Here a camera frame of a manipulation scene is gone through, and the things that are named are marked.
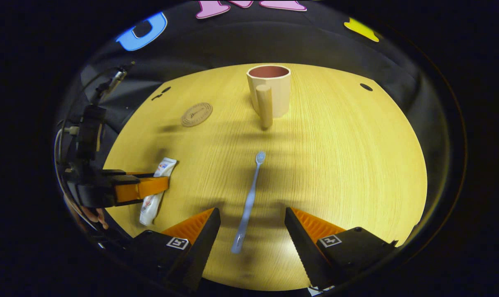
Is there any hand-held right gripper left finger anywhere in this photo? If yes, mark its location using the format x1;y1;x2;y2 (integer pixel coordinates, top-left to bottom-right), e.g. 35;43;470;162
130;207;221;292

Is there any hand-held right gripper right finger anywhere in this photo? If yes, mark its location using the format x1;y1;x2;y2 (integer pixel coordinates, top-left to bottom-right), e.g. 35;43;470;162
285;207;399;289

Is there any white toothpaste tube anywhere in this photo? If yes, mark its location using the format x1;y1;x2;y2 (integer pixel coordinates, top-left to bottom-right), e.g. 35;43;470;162
139;157;178;226

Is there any light blue toothbrush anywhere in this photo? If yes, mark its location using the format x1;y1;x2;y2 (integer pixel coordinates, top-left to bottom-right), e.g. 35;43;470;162
231;151;267;254

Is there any round wooden coaster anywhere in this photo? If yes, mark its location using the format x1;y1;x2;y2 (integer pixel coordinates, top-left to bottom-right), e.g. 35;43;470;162
181;102;213;127

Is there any beige cup with handle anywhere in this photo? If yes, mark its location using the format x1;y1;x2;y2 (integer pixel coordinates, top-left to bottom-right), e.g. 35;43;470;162
246;65;292;130

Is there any wooden desktop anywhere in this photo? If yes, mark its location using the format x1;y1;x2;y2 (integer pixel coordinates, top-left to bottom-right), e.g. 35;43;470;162
103;63;428;291

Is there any black backdrop cloth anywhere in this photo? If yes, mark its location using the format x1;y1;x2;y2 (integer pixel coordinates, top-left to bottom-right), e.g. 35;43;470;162
57;0;456;215

